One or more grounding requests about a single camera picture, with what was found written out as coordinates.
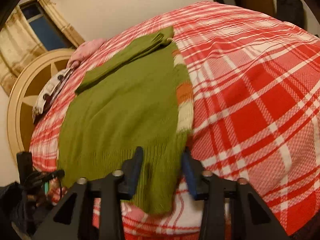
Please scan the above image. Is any black bag by wall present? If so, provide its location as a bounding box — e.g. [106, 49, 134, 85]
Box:
[276, 0, 305, 29]

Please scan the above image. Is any beige curtain left panel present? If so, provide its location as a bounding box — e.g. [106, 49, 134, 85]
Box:
[0, 6, 47, 95]

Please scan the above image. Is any pink pillow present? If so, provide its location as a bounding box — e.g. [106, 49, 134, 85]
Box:
[66, 38, 106, 69]

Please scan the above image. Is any red white plaid bedspread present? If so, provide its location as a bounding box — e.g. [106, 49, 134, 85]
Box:
[30, 1, 319, 239]

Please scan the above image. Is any beige curtain right panel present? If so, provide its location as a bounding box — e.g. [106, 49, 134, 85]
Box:
[37, 0, 85, 48]

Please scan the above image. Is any grey patterned pillow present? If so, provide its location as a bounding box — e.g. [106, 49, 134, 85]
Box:
[32, 68, 74, 124]

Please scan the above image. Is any dark window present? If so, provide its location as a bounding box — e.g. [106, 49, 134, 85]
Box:
[20, 0, 75, 50]

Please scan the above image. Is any cream brown headboard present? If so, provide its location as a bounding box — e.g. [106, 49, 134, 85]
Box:
[7, 48, 74, 161]

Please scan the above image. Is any green knit sweater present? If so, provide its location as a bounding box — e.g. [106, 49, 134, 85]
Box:
[57, 26, 194, 215]

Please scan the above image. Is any beige curtain panel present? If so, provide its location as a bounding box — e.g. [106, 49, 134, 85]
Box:
[0, 6, 47, 95]
[37, 0, 85, 48]

